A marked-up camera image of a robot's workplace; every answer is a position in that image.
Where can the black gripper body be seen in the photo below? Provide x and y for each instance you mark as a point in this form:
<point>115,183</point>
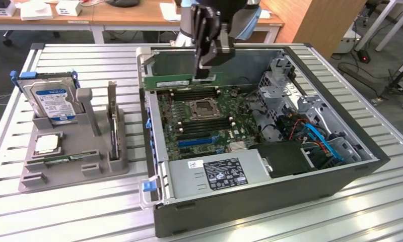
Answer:
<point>228,7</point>

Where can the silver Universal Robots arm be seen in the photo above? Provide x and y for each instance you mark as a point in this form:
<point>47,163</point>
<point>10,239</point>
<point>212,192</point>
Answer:
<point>187,27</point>

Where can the black RAM slot bank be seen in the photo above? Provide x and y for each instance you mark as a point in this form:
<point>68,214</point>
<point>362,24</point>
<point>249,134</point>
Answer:
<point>195,95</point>

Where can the white papers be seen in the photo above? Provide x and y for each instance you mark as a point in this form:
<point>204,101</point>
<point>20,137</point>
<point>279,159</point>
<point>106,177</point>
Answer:
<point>169,12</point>

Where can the CPU socket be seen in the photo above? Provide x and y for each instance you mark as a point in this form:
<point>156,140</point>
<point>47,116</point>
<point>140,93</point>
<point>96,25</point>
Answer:
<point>203,108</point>

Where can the wooden desk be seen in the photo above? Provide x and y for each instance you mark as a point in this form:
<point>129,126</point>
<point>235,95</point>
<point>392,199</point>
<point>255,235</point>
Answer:
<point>59,20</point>
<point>137,15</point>

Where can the metal drive cage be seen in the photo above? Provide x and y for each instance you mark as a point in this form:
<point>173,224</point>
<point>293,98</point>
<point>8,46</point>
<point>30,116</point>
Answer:
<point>272,98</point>

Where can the green motherboard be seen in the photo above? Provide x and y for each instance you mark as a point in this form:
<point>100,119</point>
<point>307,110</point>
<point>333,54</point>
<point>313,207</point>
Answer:
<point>244,118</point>

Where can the black computer mouse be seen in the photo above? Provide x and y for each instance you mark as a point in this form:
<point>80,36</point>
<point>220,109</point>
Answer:
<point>123,3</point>

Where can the wooden cabinet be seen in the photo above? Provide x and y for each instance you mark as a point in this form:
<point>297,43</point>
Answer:
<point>322,20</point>

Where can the black expansion slot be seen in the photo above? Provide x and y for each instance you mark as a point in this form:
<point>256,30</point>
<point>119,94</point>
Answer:
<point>192,136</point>

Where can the blue expansion slot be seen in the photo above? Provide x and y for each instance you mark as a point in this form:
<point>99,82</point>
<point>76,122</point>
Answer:
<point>195,142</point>

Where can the small silver heatsink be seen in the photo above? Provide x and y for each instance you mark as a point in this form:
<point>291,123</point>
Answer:
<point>239,146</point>

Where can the white device box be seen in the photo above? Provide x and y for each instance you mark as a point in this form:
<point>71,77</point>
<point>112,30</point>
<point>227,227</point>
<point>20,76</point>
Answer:
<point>348,37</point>

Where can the white cardboard box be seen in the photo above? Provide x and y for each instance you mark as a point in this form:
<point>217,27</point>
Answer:
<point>68,8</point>

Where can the graphics card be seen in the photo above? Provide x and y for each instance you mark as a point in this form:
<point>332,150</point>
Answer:
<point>114,126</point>

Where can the black power strip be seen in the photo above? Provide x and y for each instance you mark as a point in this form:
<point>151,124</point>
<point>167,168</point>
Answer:
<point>364,56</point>

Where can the grey power supply unit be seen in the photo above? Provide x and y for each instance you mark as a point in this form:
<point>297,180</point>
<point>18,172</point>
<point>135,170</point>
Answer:
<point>188,181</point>

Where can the hard disk blue label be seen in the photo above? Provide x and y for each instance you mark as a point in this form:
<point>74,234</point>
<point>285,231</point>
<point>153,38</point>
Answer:
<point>54,103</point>

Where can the metal disk bay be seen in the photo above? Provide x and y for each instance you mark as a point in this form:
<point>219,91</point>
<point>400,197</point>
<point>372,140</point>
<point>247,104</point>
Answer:
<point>342,148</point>

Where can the grey parts rack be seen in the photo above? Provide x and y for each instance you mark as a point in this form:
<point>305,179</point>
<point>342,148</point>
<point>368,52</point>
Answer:
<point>80,143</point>

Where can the black wheeled stand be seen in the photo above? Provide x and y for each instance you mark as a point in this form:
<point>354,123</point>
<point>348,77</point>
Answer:
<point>394,88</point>

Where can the blue case latch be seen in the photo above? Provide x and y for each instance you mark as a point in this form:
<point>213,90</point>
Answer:
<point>148,186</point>

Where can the black open PC case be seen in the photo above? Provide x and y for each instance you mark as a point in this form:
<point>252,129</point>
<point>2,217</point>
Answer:
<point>256,206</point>

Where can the black and white box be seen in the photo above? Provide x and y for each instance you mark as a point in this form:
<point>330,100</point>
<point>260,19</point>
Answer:
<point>0,10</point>

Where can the silver CPU chip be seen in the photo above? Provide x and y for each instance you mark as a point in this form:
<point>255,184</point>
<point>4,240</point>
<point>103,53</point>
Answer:
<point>48,144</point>

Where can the white table frame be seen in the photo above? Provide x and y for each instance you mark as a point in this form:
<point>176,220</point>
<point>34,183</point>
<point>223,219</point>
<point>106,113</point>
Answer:
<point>397,27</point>

